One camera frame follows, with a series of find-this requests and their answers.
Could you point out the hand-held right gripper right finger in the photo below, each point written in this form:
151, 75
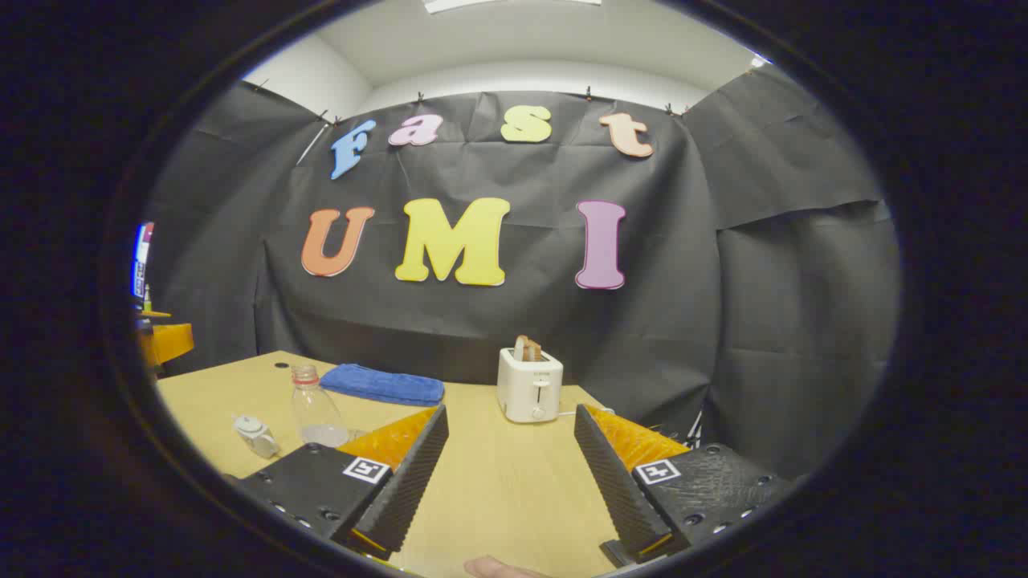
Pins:
622, 490

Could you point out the green drink bottle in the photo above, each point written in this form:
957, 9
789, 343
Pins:
147, 299

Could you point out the computer monitor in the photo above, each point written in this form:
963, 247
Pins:
142, 257

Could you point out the black backdrop cloth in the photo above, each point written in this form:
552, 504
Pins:
522, 321

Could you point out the white teacup lid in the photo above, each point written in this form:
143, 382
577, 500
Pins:
247, 423

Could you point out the folded blue towel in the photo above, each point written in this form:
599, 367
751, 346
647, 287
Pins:
381, 384

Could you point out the clear plastic water bottle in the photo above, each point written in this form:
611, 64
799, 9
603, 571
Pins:
315, 417

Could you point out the toasted bread slice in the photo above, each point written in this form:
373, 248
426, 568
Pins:
535, 352
520, 348

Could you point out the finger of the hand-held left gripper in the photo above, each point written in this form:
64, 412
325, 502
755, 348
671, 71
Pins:
169, 341

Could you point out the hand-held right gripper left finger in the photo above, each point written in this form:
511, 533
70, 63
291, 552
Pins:
405, 490

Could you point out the white toaster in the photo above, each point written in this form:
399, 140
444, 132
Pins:
528, 389

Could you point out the white floral teacup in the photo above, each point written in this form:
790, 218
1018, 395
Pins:
263, 444

